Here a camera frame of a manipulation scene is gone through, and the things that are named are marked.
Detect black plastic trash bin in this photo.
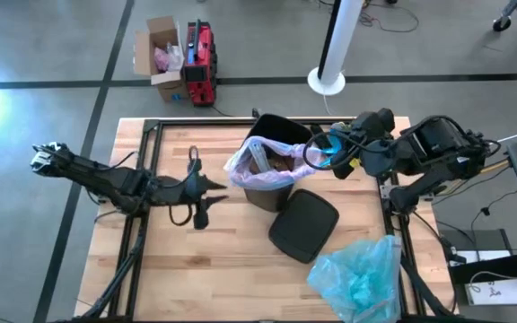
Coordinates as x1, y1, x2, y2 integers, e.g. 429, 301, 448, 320
241, 112, 316, 214

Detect brown paper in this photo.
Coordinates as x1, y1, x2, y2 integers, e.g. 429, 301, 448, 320
248, 150, 294, 174

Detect black trash bin lid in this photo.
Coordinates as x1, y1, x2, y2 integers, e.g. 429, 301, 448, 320
267, 188, 341, 265

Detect red black toolbox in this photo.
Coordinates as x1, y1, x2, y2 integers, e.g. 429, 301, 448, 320
181, 20, 218, 108

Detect pink plastic bundle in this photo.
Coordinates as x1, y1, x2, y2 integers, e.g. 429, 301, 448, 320
153, 44, 171, 73

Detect light blue trash bag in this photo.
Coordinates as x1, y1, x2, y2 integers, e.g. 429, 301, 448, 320
306, 234, 404, 323

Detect plain white paper sheet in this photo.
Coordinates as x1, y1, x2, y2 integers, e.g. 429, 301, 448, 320
449, 249, 513, 266

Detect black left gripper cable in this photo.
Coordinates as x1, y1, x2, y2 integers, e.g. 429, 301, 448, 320
167, 144, 202, 228

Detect black aluminium table frame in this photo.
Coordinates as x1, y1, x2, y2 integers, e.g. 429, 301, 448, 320
76, 116, 457, 323

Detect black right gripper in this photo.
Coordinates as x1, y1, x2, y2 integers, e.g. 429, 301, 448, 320
329, 107, 397, 180

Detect clear plastic bundle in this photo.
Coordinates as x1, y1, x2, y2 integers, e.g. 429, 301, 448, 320
166, 40, 186, 71

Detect tangled coloured cables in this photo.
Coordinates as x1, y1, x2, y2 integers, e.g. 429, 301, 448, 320
356, 0, 421, 35

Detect grey chair leg caster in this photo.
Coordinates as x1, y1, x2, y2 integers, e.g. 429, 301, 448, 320
491, 0, 517, 32

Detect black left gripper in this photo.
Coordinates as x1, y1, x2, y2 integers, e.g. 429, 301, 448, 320
148, 170, 231, 231

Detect white pole with base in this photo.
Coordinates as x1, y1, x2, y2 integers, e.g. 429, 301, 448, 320
306, 0, 365, 97

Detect black diagonal bar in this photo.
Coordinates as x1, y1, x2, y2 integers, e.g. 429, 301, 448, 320
446, 250, 517, 288

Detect open cardboard box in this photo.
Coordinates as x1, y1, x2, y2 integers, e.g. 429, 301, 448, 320
132, 15, 188, 103

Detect white paper with scribble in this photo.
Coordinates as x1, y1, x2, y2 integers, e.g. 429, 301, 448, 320
464, 277, 517, 307

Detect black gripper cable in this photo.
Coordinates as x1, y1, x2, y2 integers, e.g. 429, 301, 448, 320
302, 129, 364, 172
167, 144, 202, 228

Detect translucent pink trash bag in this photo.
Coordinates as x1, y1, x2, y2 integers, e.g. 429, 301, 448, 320
223, 127, 347, 192

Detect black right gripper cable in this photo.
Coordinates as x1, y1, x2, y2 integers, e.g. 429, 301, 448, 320
302, 129, 364, 172

